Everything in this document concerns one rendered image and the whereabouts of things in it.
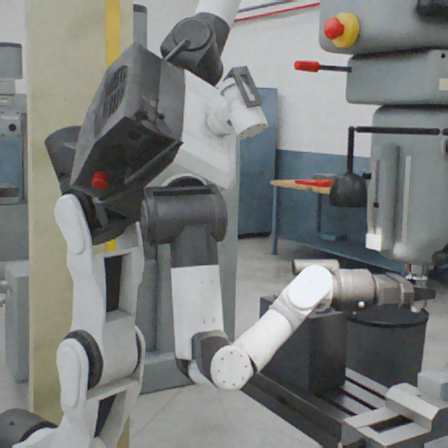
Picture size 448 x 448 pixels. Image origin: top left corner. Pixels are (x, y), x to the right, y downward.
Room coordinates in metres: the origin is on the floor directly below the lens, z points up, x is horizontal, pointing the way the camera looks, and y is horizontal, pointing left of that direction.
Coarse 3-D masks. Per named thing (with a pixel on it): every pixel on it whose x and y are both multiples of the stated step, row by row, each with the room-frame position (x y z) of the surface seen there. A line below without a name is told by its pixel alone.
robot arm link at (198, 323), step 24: (192, 288) 1.16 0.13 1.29; (216, 288) 1.18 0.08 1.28; (192, 312) 1.15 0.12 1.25; (216, 312) 1.17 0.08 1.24; (192, 336) 1.14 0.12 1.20; (216, 336) 1.15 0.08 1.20; (216, 360) 1.13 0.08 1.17; (240, 360) 1.15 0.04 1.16; (216, 384) 1.12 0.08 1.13; (240, 384) 1.14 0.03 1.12
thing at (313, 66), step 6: (300, 60) 1.31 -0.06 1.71; (306, 60) 1.32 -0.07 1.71; (312, 60) 1.33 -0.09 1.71; (294, 66) 1.32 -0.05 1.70; (300, 66) 1.31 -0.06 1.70; (306, 66) 1.32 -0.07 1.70; (312, 66) 1.32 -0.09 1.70; (318, 66) 1.33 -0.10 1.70; (324, 66) 1.35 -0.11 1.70; (330, 66) 1.36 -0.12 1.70; (336, 66) 1.37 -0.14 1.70; (348, 66) 1.39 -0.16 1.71; (312, 72) 1.34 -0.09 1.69; (348, 72) 1.39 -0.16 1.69
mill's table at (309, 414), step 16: (256, 384) 1.68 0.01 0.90; (272, 384) 1.61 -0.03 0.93; (288, 384) 1.59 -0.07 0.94; (352, 384) 1.61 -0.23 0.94; (368, 384) 1.61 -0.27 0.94; (256, 400) 1.67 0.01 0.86; (272, 400) 1.61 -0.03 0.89; (288, 400) 1.56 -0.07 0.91; (304, 400) 1.50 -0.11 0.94; (320, 400) 1.50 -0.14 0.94; (336, 400) 1.51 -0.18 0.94; (352, 400) 1.51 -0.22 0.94; (368, 400) 1.51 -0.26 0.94; (384, 400) 1.54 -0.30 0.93; (288, 416) 1.55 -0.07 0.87; (304, 416) 1.51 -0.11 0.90; (320, 416) 1.45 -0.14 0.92; (336, 416) 1.42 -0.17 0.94; (352, 416) 1.45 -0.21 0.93; (304, 432) 1.50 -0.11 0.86; (320, 432) 1.45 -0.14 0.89; (336, 432) 1.42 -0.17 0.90
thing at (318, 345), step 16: (272, 304) 1.67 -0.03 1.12; (304, 320) 1.55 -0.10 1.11; (320, 320) 1.55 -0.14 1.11; (336, 320) 1.58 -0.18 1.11; (304, 336) 1.55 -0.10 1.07; (320, 336) 1.55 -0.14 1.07; (336, 336) 1.58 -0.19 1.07; (288, 352) 1.60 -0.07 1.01; (304, 352) 1.55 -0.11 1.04; (320, 352) 1.55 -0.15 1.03; (336, 352) 1.58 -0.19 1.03; (272, 368) 1.66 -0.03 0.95; (288, 368) 1.60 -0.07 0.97; (304, 368) 1.55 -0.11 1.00; (320, 368) 1.56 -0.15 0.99; (336, 368) 1.58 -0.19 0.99; (304, 384) 1.55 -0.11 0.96; (320, 384) 1.56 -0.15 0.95; (336, 384) 1.58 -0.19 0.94
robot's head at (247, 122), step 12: (228, 84) 1.32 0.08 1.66; (228, 96) 1.32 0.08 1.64; (240, 96) 1.31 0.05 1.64; (252, 96) 1.33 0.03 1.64; (216, 108) 1.35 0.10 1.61; (228, 108) 1.33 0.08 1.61; (240, 108) 1.30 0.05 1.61; (252, 108) 1.30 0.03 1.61; (216, 120) 1.33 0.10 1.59; (228, 120) 1.34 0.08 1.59; (240, 120) 1.29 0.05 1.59; (252, 120) 1.29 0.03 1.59; (264, 120) 1.30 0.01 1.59; (228, 132) 1.34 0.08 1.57; (240, 132) 1.29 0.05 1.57; (252, 132) 1.32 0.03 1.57
